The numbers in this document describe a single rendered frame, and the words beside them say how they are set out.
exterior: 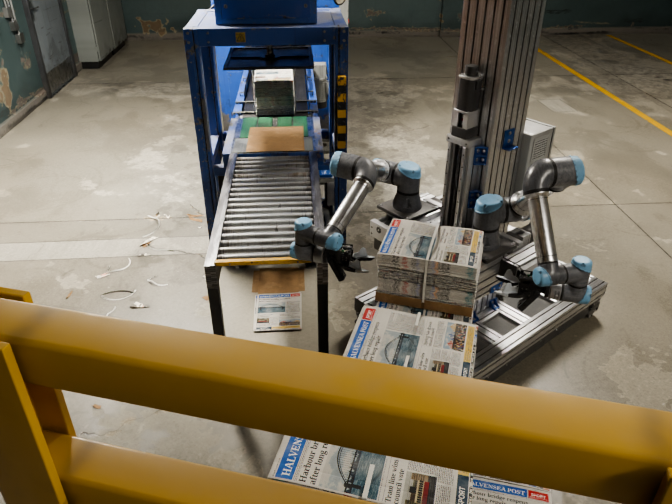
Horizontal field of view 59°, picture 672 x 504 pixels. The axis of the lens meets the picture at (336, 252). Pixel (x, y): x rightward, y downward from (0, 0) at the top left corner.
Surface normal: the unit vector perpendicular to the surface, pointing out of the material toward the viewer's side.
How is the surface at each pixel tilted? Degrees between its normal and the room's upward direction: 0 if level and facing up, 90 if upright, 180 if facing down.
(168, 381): 90
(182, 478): 0
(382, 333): 1
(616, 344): 0
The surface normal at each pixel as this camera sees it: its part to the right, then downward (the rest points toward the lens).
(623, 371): 0.00, -0.85
